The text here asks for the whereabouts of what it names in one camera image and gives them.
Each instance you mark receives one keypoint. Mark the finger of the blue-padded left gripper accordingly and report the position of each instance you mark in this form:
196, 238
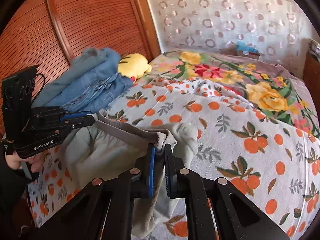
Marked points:
67, 116
80, 122

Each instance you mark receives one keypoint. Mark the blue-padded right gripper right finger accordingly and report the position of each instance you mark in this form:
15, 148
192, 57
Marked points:
216, 209

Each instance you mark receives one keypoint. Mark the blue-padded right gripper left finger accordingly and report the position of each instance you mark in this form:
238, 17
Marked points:
103, 209

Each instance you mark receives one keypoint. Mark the grey-green pants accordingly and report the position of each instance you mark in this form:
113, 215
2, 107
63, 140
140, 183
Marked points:
108, 148

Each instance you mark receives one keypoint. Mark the left hand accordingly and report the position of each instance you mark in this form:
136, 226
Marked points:
15, 162

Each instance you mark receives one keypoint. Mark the middle folded blue jeans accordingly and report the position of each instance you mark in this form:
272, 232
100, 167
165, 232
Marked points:
100, 72

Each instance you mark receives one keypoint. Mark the folded blue jeans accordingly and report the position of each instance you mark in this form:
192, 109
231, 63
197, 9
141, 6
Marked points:
81, 65
95, 95
100, 72

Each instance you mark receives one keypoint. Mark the bottom folded blue jeans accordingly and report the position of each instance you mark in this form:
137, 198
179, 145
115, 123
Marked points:
95, 95

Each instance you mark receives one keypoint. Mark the top folded blue jeans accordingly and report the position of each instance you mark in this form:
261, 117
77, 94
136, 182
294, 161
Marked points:
81, 65

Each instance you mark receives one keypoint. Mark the orange fruit print bedsheet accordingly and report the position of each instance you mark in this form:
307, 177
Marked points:
275, 165

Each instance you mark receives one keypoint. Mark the yellow plush toy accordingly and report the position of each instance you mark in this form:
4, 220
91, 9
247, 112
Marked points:
134, 66

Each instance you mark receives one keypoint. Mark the floral pink blanket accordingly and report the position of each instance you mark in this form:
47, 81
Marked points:
271, 89

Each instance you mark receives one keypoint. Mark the circle pattern sheer curtain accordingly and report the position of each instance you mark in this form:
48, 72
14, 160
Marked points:
279, 29

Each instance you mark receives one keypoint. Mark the teal item on box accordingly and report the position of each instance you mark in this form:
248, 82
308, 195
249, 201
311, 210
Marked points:
241, 46

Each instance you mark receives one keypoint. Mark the wooden low cabinet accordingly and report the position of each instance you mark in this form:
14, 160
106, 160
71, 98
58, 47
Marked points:
311, 73

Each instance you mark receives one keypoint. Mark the stack of papers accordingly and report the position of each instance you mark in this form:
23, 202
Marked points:
314, 49

